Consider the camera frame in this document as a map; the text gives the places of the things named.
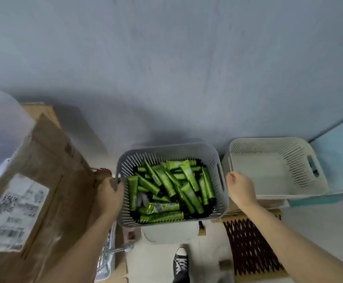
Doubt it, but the grey slotted plastic basket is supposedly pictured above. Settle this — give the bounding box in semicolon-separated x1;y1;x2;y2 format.
114;143;229;228

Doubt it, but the person's right forearm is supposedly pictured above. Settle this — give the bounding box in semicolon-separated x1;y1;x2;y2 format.
237;200;343;283

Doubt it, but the person's left hand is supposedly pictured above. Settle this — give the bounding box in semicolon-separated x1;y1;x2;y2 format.
96;175;125;217

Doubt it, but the person's left forearm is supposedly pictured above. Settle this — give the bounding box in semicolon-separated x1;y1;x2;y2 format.
37;208;120;283

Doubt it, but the brown cardboard box with label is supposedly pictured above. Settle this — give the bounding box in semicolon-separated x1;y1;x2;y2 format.
0;113;113;283

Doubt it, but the dark red mesh mat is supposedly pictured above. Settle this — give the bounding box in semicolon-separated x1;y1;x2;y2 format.
222;218;287;276

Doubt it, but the white slotted plastic basket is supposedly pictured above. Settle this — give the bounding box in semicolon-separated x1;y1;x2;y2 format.
221;137;330;201

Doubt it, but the black and white sneaker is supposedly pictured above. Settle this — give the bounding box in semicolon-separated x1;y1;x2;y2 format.
173;247;190;283

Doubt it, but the clear plastic storage container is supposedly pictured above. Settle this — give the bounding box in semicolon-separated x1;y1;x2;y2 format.
0;88;36;178

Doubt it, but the pile of green tubes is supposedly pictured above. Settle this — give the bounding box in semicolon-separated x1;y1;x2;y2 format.
127;158;217;224

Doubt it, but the metal wire rack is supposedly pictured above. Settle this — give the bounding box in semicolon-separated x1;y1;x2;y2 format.
95;221;136;283

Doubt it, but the person's right hand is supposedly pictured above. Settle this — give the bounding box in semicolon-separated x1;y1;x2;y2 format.
226;171;259;208

